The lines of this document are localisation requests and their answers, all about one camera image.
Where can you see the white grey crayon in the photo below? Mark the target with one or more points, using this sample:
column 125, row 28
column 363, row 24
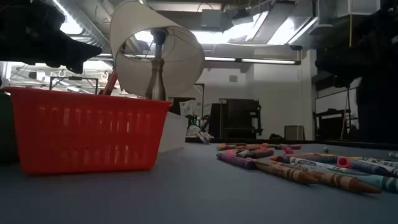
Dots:
column 306, row 162

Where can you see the yellow orange crayon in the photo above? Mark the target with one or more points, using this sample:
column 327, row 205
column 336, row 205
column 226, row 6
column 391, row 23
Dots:
column 270, row 145

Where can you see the red desk lamp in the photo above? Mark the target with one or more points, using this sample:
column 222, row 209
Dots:
column 110, row 82

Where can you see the whiteboard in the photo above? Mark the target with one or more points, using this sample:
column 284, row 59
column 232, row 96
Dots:
column 335, row 101

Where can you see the black side table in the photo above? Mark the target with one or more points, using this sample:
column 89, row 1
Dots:
column 329, row 112

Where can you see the red plastic basket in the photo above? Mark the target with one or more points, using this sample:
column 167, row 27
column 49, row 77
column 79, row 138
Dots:
column 87, row 130

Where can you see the long ceiling light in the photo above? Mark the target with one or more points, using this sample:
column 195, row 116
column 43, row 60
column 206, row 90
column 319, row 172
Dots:
column 267, row 61

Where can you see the grey trash can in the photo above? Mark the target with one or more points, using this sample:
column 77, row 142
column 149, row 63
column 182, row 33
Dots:
column 294, row 133

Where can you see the small black floor object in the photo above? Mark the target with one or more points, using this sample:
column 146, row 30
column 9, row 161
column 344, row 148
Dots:
column 276, row 136

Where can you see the green plastic basket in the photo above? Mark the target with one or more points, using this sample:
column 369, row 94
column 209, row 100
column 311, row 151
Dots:
column 6, row 130

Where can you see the table lamp with white shade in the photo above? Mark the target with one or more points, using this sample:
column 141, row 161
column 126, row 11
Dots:
column 186, row 62

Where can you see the clear plastic bin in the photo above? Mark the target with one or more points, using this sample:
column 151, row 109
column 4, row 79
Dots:
column 174, row 130

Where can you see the black equipment rack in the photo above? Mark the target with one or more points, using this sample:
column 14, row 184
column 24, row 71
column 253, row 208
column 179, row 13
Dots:
column 236, row 118

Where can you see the patterned white sheet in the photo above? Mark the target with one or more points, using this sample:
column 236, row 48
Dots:
column 189, row 109

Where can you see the dark purple crayon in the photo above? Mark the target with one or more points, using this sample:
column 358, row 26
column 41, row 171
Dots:
column 259, row 153

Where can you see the red orange crayon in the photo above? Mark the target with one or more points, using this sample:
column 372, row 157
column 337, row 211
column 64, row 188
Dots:
column 252, row 147

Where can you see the teal crayon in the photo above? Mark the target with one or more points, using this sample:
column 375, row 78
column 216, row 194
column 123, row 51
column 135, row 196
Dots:
column 382, row 182

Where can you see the black pole stand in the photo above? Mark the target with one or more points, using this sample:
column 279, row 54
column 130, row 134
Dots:
column 203, row 99

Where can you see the white ceiling box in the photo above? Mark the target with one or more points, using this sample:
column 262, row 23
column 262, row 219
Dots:
column 211, row 18

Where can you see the white paper clutter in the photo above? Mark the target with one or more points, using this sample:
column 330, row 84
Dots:
column 199, row 133

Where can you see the black metal frame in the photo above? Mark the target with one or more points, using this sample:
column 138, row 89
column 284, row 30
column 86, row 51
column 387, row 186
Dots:
column 74, row 77

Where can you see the silver ventilation duct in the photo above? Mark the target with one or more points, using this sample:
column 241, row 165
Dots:
column 90, row 28

